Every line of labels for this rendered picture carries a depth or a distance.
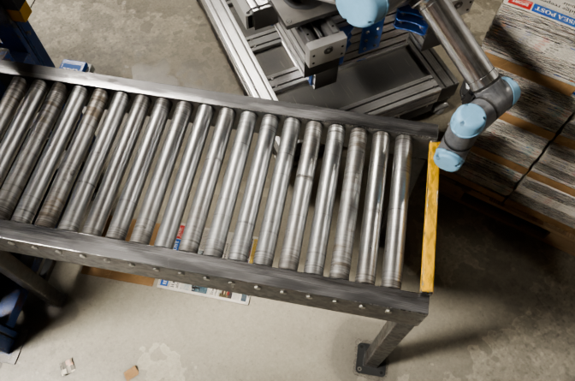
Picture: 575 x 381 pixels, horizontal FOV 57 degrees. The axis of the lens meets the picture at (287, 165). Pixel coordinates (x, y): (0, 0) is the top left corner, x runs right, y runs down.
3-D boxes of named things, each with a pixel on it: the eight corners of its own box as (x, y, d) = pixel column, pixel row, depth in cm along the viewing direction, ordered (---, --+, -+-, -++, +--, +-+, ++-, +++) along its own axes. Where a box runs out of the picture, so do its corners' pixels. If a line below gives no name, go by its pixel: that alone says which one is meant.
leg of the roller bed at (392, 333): (379, 353, 199) (418, 306, 139) (378, 369, 196) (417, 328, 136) (364, 350, 199) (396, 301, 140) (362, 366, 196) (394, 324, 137)
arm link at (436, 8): (400, -50, 138) (502, 105, 143) (370, -30, 134) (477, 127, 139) (425, -74, 127) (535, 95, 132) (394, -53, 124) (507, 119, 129)
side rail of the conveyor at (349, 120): (429, 145, 163) (439, 122, 153) (428, 159, 161) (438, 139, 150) (18, 82, 175) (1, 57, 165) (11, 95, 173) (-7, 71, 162)
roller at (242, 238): (283, 118, 157) (274, 109, 154) (249, 270, 135) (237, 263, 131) (269, 122, 160) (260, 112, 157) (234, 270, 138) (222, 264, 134)
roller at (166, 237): (216, 111, 161) (215, 102, 156) (172, 258, 138) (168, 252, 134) (200, 109, 161) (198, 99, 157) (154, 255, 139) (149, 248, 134)
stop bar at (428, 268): (441, 145, 149) (442, 141, 147) (433, 296, 128) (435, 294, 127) (429, 143, 149) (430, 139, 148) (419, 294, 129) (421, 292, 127)
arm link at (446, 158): (465, 163, 133) (455, 178, 140) (480, 130, 137) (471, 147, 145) (435, 149, 135) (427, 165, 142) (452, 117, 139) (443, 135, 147)
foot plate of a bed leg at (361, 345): (391, 343, 200) (391, 342, 199) (388, 383, 193) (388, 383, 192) (355, 336, 201) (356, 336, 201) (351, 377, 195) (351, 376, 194)
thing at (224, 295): (263, 237, 221) (263, 236, 220) (248, 305, 207) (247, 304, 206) (176, 223, 224) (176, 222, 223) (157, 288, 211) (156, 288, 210)
